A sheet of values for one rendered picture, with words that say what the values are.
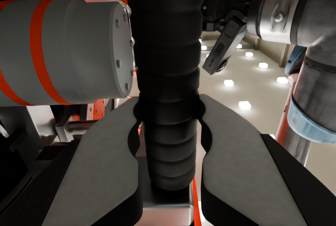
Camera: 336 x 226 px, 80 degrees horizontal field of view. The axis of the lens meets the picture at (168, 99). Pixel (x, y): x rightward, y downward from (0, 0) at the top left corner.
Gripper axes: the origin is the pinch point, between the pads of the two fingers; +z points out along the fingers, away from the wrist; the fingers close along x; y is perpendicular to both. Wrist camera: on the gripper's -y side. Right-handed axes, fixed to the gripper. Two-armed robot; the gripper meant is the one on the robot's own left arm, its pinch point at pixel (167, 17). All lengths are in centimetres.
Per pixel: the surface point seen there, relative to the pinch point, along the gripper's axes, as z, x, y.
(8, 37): -4.2, 27.9, 1.8
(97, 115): 15.8, 13.1, -25.0
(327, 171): -71, -671, -568
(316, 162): -34, -691, -568
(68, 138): 2.5, 24.6, -18.0
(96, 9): -8.2, 19.5, 3.8
